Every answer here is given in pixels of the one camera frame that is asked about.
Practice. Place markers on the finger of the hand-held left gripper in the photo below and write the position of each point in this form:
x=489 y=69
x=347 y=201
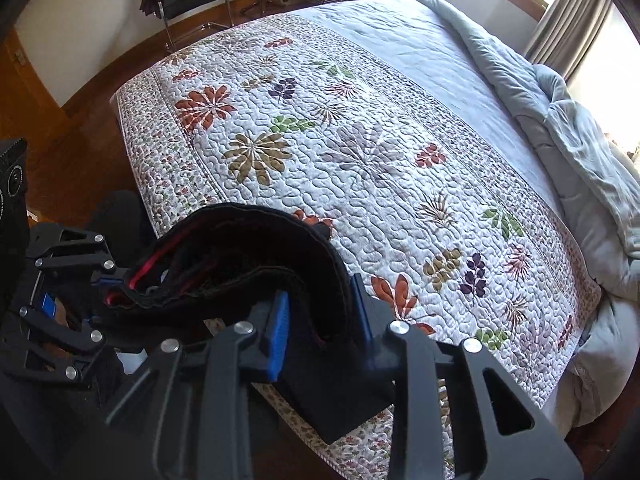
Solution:
x=60 y=325
x=70 y=260

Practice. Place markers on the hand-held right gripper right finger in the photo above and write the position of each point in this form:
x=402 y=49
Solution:
x=361 y=310

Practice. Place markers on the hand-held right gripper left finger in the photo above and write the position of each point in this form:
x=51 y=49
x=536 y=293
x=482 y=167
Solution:
x=277 y=330

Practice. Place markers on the black pants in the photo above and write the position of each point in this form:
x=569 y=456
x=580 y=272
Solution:
x=250 y=255

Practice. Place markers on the person's leg in black trousers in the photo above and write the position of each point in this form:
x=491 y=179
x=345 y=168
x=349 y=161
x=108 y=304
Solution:
x=120 y=220

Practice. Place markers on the floral quilted blanket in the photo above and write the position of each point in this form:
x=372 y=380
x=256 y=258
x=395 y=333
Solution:
x=325 y=160

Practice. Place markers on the dark brown cloth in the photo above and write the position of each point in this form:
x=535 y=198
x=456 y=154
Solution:
x=152 y=2

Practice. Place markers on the grey bed sheet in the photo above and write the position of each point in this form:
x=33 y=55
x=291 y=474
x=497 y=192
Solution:
x=425 y=55

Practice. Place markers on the grey-blue duvet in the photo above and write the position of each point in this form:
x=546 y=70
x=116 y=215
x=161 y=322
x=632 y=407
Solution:
x=575 y=125

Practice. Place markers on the narrow grey striped curtain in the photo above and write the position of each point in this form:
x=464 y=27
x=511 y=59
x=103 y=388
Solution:
x=565 y=25

